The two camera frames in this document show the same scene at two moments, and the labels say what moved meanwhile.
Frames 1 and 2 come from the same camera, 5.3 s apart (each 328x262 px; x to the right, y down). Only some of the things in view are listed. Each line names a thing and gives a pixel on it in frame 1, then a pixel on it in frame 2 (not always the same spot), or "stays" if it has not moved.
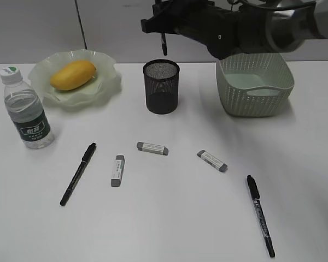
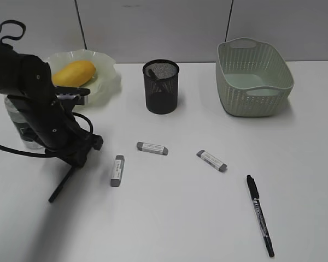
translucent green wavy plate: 105,85 stays
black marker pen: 86,158 → 54,195
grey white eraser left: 117,173 stays
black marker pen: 164,43 → 153,79
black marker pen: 261,215 stays
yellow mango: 73,75 stays
